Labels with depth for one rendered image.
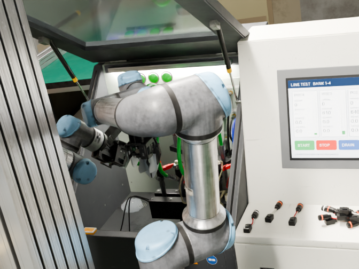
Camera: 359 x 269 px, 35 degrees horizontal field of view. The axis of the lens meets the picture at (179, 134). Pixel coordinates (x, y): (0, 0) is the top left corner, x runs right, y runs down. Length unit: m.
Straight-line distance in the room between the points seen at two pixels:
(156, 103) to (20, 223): 0.38
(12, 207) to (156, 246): 0.48
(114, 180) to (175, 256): 1.12
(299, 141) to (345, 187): 0.22
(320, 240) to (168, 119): 0.84
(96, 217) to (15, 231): 1.33
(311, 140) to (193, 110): 0.85
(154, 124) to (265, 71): 0.86
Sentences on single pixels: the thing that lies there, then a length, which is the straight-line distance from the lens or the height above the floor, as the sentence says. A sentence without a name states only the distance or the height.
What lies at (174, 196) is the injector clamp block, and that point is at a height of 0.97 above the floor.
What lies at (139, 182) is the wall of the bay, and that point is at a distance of 2.68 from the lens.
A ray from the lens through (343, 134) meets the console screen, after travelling 2.03.
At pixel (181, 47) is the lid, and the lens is 2.23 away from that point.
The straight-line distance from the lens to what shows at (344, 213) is 1.97.
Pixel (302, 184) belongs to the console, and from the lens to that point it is 2.09.
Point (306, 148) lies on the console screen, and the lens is 2.05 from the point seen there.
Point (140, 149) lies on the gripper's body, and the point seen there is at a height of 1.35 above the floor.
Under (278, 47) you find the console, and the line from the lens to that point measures 2.03.
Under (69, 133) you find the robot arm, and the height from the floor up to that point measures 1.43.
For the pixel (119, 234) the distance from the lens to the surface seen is 2.18.
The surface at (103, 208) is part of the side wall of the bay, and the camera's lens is 2.51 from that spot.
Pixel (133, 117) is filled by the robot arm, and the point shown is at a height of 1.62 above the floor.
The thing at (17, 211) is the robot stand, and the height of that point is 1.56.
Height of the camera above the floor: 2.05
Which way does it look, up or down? 22 degrees down
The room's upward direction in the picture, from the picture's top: 10 degrees counter-clockwise
